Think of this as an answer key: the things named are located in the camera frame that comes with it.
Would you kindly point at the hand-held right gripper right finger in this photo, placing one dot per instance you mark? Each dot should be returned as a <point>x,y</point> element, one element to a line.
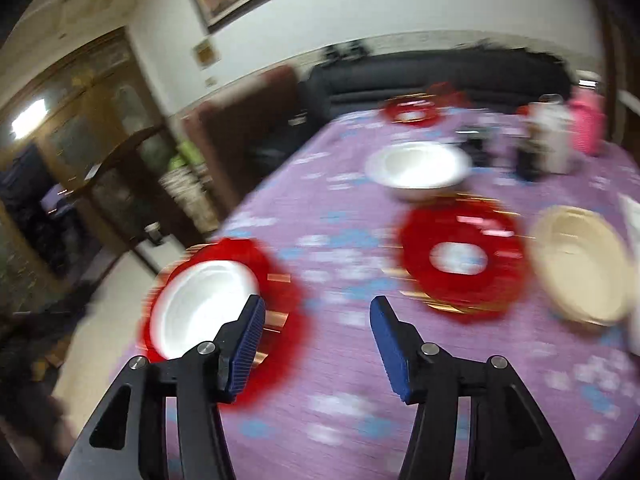
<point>395,355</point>

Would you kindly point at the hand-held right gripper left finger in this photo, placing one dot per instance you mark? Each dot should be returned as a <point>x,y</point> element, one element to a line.
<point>245,350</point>

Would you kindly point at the white foam bowl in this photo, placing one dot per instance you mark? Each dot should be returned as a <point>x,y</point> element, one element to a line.
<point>415,165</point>
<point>200,305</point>

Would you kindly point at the red plate with gold rim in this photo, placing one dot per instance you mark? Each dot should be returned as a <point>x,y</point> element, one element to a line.
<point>280,270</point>
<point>420,260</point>

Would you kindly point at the cream bowl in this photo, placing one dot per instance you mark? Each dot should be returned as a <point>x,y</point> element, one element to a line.
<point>575,260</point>

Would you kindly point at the purple floral tablecloth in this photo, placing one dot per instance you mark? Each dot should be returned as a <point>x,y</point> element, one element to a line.
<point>340,260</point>

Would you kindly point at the white cup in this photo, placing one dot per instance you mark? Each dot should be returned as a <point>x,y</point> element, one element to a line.
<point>153,234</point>

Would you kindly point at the floral cushion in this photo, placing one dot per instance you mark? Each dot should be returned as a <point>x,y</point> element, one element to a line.
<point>182,190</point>

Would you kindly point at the black object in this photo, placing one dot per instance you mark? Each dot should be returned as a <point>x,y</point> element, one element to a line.
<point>475,146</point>
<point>529,162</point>

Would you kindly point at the brown armchair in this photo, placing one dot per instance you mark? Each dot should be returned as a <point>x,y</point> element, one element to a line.
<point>240,125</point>

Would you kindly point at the dark wooden chair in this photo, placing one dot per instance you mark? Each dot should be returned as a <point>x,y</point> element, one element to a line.
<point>130,150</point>

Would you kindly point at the small red glass plate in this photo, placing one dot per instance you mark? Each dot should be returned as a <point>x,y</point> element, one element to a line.
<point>410,110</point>

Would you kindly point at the wooden glass door cabinet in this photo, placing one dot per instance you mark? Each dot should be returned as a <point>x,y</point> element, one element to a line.
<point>75,160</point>

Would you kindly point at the clear glass jar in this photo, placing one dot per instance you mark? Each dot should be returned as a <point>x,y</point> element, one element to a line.
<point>550,130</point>

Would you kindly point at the black leather sofa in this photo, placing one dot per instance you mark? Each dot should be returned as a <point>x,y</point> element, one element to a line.
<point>450,67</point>

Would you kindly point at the pink bottle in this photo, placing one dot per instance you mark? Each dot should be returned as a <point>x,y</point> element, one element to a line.
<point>587,120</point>

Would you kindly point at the wooden display cabinet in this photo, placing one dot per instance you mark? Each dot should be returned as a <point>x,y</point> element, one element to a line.
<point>617,60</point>

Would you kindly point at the yellow wall sticker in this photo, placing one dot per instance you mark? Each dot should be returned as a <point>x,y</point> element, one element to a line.
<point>205,53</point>

